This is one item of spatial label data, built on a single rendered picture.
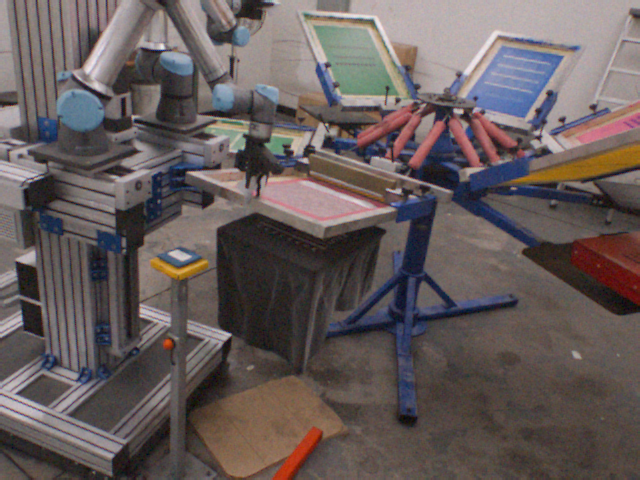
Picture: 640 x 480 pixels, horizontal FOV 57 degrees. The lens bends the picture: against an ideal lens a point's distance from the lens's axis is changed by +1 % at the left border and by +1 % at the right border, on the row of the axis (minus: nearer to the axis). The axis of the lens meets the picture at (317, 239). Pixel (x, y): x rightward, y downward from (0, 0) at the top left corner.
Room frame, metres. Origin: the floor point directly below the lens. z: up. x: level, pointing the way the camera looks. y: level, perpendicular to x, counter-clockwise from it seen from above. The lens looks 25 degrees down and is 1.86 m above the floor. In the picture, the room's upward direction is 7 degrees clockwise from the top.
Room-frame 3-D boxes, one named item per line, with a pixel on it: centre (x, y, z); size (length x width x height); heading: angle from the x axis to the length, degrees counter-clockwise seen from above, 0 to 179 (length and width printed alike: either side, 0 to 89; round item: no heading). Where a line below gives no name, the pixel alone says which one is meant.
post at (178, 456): (1.63, 0.43, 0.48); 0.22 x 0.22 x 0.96; 57
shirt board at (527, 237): (2.33, -0.86, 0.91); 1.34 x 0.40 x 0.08; 27
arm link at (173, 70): (2.18, 0.59, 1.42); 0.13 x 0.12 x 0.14; 47
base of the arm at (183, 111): (2.17, 0.59, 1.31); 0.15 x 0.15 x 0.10
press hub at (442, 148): (2.92, -0.55, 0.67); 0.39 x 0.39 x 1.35
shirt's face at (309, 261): (1.99, 0.05, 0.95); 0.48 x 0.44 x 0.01; 147
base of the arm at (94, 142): (1.70, 0.74, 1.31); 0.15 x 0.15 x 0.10
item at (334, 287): (1.88, -0.12, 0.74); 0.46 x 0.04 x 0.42; 147
